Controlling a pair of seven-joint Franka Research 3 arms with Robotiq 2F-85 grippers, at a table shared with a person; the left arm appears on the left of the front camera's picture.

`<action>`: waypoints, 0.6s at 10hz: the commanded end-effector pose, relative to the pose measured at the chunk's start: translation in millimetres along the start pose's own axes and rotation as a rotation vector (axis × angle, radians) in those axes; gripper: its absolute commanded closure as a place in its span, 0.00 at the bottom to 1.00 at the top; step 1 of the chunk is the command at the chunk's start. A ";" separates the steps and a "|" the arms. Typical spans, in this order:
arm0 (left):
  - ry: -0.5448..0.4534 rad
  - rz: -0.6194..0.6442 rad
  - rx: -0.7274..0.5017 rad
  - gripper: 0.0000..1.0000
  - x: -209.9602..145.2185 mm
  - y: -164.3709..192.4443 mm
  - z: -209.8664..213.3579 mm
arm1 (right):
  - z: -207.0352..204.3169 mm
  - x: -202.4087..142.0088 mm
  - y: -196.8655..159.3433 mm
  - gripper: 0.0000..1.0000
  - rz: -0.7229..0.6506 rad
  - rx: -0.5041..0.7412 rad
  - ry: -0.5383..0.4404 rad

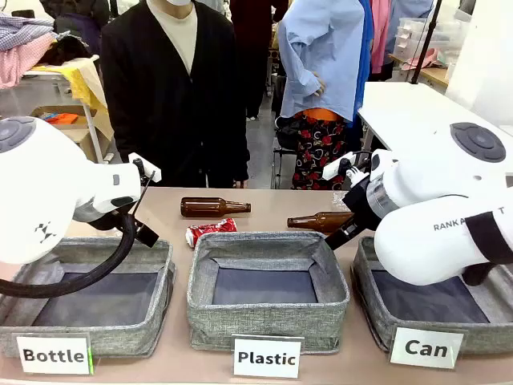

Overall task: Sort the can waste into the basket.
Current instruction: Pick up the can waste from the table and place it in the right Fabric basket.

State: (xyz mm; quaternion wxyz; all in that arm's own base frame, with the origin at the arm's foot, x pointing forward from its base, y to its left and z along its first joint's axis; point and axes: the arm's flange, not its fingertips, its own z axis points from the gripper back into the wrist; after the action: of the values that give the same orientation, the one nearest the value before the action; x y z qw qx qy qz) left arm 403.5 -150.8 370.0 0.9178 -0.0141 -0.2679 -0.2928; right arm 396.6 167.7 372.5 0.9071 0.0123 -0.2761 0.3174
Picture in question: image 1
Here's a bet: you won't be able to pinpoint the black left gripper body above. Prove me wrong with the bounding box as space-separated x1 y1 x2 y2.
134 219 160 249

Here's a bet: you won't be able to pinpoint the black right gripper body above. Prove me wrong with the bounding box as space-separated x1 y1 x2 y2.
338 176 382 238

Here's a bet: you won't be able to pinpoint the small clear plastic water bottle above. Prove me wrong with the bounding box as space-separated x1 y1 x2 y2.
331 191 356 213

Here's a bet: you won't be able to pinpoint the brown glass beer bottle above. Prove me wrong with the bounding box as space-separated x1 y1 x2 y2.
286 211 356 233
180 196 252 219

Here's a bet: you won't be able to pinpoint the crushed red soda can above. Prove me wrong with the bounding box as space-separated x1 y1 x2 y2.
185 217 238 249

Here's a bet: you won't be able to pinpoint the grey fabric basket labelled Bottle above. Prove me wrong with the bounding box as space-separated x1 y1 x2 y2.
0 236 176 359

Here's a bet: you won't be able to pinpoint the grey fabric basket labelled Plastic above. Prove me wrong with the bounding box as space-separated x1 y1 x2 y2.
185 230 350 355

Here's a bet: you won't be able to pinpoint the grey fabric basket labelled Can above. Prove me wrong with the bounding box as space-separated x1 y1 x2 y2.
351 235 513 356

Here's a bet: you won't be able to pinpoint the white Can label sign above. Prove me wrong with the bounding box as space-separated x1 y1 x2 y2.
389 326 466 370

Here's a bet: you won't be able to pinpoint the hand of blue-shirted person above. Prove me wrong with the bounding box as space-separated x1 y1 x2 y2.
313 71 328 98

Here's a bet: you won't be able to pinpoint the black chair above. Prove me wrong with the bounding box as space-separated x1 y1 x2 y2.
272 115 300 189

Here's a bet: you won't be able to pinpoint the white work table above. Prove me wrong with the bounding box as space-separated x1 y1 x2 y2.
356 81 513 161

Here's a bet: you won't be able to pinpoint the cardboard box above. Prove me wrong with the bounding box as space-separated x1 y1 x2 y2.
30 104 113 164

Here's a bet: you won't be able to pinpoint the person in black cardigan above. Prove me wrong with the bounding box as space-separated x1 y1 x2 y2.
99 0 252 189

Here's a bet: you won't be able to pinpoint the white Plastic label sign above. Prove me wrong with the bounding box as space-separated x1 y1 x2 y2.
231 334 304 379

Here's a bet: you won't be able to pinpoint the orange item in box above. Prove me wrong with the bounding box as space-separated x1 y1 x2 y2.
42 111 79 125

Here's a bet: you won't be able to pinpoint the wooden bench top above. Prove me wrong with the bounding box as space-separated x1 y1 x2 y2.
388 54 450 87

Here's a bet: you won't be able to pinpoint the white Bottle label sign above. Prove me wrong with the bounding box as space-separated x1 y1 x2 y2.
14 332 95 376

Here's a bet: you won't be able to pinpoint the pink cloth on wooden bench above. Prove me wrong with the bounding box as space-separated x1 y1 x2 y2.
402 47 446 71

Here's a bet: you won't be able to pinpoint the yellow cloth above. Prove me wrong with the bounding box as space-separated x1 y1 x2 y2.
31 55 115 141

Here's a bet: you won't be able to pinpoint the pink hanging garment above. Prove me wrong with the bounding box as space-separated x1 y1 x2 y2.
370 0 392 75

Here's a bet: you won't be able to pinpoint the person in blue shirt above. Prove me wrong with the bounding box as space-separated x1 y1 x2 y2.
276 0 376 192

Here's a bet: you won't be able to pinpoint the black stand pole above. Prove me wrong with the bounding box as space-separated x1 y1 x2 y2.
410 0 442 85

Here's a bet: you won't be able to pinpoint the clear plastic storage bins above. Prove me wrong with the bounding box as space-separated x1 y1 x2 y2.
394 16 470 61

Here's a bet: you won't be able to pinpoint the pink checked cloth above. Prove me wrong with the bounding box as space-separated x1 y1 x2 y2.
0 31 57 90

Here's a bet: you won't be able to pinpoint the blue checked cloth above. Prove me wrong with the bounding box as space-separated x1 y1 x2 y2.
0 11 55 51

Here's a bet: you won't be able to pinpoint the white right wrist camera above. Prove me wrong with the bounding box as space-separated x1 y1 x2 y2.
321 153 357 181

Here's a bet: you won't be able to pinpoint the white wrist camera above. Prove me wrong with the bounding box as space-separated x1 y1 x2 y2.
127 152 163 181
321 153 357 181

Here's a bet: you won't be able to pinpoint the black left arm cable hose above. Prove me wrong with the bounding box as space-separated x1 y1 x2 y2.
0 214 137 300

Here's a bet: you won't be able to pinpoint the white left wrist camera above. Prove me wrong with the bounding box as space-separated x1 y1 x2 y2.
127 152 163 181

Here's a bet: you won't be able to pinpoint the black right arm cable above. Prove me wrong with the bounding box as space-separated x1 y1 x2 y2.
460 211 513 286

